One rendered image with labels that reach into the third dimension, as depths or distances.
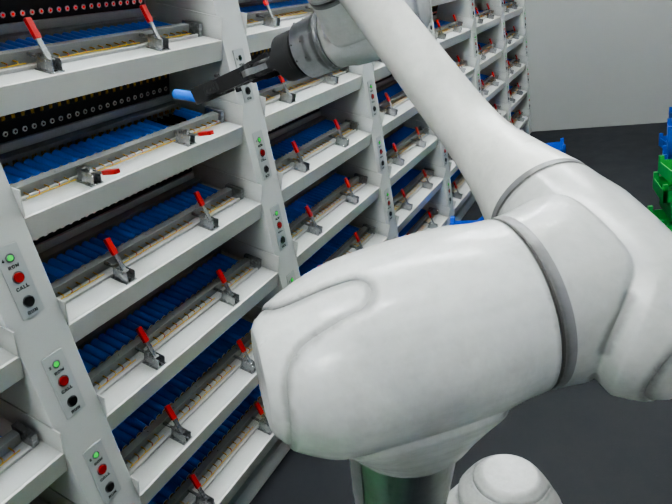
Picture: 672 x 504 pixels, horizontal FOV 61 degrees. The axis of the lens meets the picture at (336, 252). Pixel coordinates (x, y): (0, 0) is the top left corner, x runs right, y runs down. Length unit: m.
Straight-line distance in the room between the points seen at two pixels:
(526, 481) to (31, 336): 0.80
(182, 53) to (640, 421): 1.48
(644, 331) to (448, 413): 0.13
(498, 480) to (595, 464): 0.76
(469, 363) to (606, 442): 1.38
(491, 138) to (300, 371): 0.30
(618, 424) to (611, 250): 1.39
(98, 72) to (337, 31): 0.49
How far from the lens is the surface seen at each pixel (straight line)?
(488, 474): 0.94
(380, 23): 0.65
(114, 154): 1.22
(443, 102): 0.61
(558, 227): 0.42
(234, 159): 1.49
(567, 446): 1.71
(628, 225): 0.45
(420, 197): 2.55
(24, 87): 1.07
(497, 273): 0.37
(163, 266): 1.24
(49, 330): 1.08
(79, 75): 1.14
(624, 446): 1.73
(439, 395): 0.37
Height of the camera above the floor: 1.15
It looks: 22 degrees down
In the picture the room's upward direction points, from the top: 11 degrees counter-clockwise
